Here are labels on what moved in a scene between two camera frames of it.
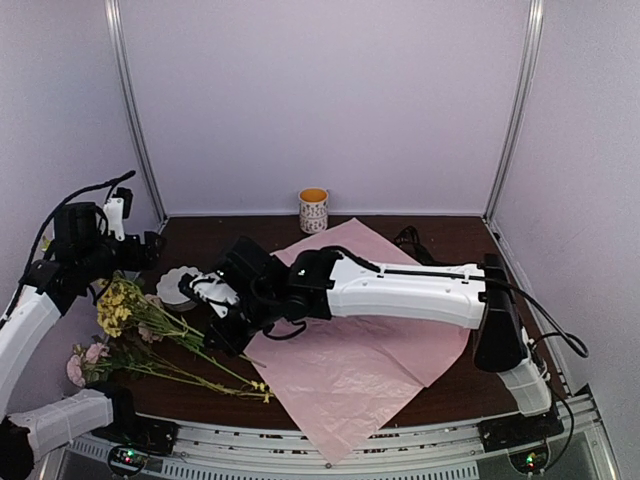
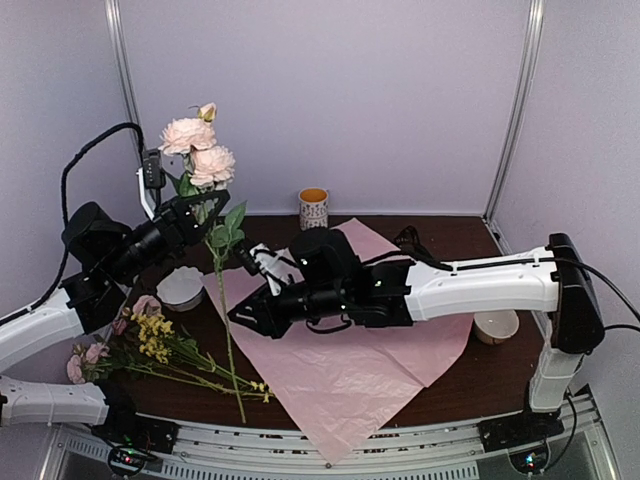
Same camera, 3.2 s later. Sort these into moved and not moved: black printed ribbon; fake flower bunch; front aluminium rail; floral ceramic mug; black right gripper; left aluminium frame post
Moved: black right gripper; fake flower bunch
Not moved: floral ceramic mug; black printed ribbon; front aluminium rail; left aluminium frame post
